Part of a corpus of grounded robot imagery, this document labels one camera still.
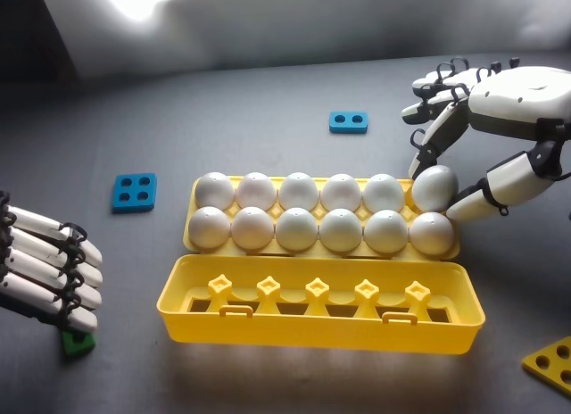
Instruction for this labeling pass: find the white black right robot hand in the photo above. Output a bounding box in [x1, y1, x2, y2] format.
[400, 56, 571, 223]

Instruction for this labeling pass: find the green two-hole block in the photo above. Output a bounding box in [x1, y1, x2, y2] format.
[60, 327, 98, 360]

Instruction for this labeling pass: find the grey table cloth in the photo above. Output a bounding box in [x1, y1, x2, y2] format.
[0, 50, 571, 414]

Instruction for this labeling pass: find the yellow plastic egg carton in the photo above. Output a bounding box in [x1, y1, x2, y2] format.
[155, 175, 487, 356]

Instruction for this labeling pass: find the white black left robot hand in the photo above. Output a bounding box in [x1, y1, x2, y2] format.
[0, 190, 104, 334]

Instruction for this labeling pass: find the white curtain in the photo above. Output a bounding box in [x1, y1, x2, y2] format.
[37, 0, 571, 80]

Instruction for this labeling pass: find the blue four-hole block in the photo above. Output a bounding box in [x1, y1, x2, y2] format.
[111, 171, 158, 215]

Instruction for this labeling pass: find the yellow triangular three-hole block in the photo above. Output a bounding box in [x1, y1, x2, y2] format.
[520, 335, 571, 398]

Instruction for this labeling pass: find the blue two-hole block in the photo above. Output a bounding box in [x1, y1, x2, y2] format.
[328, 111, 369, 136]

